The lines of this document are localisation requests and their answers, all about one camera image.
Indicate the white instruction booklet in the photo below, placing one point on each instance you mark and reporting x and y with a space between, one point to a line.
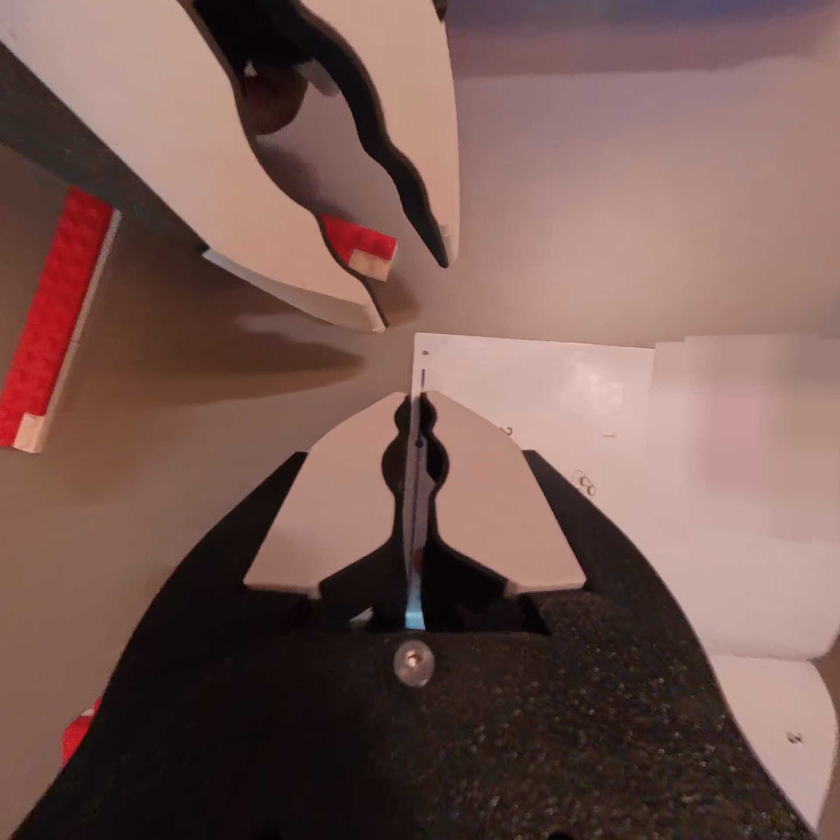
558 394

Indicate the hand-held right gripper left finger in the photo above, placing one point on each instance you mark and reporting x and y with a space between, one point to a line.
328 518

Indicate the small red brick plate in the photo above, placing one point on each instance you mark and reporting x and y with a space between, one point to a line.
79 732

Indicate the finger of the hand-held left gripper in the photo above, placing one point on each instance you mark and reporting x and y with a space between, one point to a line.
420 98
131 79

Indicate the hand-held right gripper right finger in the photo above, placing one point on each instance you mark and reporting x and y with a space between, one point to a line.
505 525

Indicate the red angled brick frame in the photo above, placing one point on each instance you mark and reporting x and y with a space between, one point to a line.
52 315

